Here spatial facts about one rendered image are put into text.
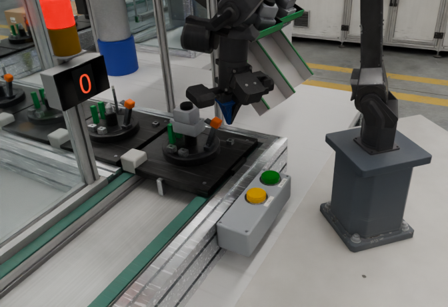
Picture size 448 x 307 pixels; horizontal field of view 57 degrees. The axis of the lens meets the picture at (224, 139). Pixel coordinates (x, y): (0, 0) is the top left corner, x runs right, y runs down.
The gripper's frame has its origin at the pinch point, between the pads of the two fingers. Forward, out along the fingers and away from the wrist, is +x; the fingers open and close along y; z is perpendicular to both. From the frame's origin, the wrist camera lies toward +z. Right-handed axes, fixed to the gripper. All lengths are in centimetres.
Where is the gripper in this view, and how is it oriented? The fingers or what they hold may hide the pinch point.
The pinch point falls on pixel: (230, 110)
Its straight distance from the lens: 88.4
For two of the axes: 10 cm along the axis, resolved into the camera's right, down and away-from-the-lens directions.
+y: 8.5, -2.6, 4.5
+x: -0.4, 8.3, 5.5
